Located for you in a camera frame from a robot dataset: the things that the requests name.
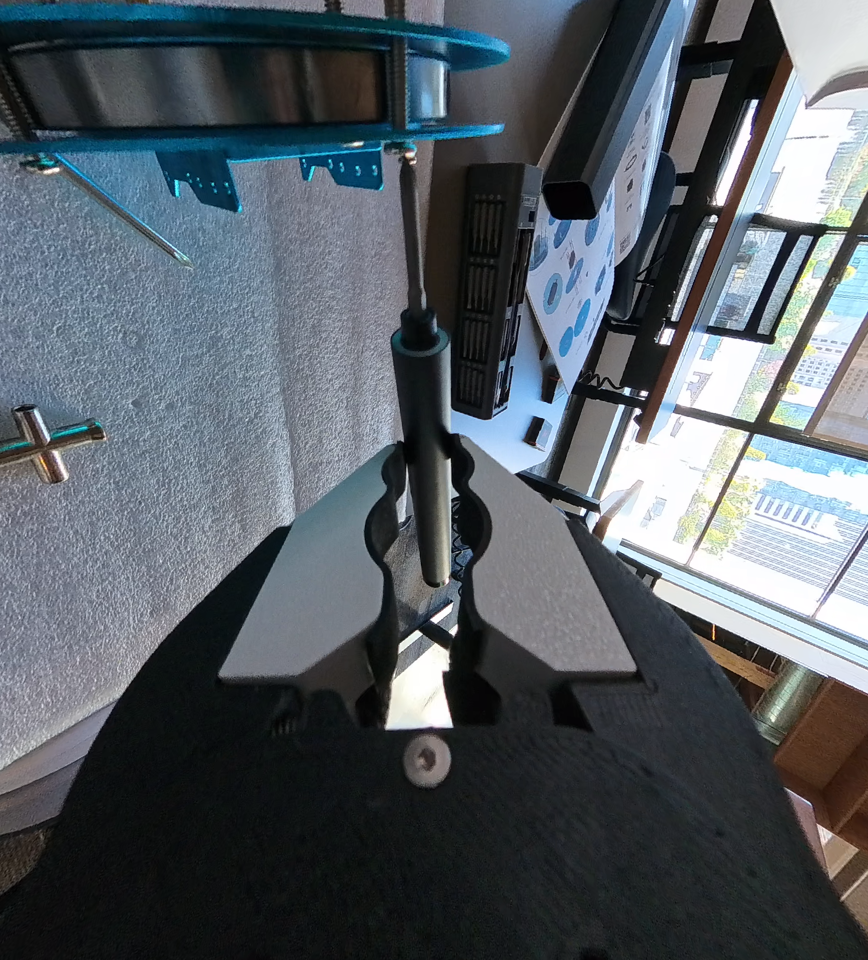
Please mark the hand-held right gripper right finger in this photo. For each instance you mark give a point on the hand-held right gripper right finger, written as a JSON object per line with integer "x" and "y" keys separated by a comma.
{"x": 546, "y": 600}

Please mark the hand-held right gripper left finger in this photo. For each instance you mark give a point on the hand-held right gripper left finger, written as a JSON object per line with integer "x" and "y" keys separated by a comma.
{"x": 306, "y": 600}

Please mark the black precision screwdriver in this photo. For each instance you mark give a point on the black precision screwdriver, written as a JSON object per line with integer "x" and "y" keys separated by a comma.
{"x": 422, "y": 412}

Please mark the blue metal wheel assembly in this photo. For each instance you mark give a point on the blue metal wheel assembly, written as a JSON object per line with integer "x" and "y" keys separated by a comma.
{"x": 179, "y": 82}

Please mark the dark grey desk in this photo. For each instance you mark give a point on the dark grey desk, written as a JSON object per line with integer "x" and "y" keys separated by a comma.
{"x": 524, "y": 97}

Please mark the small black box red print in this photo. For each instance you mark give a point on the small black box red print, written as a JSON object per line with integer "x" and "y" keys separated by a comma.
{"x": 537, "y": 433}

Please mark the large window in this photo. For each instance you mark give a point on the large window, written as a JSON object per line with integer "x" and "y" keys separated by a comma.
{"x": 816, "y": 487}

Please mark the black screwdriver bit case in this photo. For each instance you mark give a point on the black screwdriver bit case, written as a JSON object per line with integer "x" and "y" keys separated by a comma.
{"x": 490, "y": 300}

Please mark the white foam mat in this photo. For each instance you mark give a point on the white foam mat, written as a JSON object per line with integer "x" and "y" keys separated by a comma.
{"x": 141, "y": 337}

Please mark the silver cross wrench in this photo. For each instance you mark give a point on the silver cross wrench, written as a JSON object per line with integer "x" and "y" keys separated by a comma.
{"x": 36, "y": 446}

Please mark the printed instruction sheet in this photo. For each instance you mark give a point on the printed instruction sheet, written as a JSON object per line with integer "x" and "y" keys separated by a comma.
{"x": 576, "y": 277}

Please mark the black rectangular case sleeve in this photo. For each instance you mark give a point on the black rectangular case sleeve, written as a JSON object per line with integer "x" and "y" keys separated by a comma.
{"x": 606, "y": 120}

